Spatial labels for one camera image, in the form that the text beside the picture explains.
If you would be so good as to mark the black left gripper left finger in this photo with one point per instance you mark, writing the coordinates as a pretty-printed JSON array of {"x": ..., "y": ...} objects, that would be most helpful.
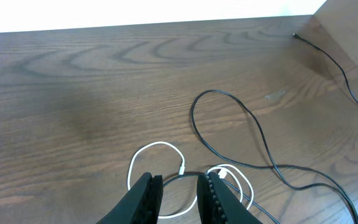
[{"x": 141, "y": 205}]

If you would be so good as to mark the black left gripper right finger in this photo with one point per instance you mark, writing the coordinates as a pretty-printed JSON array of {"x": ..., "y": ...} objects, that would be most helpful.
[{"x": 218, "y": 205}]

